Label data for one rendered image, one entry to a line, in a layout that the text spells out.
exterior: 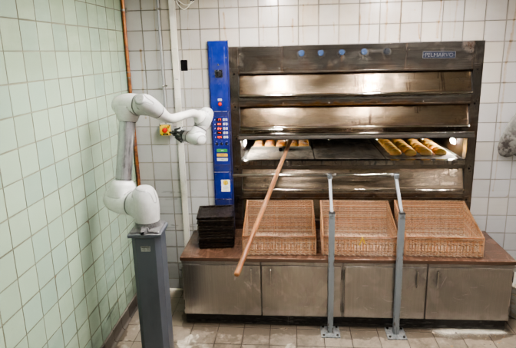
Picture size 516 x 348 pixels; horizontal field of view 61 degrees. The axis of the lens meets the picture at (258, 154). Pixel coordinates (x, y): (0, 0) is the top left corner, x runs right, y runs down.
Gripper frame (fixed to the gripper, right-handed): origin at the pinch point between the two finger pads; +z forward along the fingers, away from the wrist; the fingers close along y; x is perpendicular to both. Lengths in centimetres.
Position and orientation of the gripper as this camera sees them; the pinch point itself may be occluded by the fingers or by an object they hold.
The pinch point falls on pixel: (173, 132)
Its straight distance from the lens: 351.9
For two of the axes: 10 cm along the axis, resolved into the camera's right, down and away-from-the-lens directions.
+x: 7.6, -1.7, 6.3
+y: 0.2, 9.7, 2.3
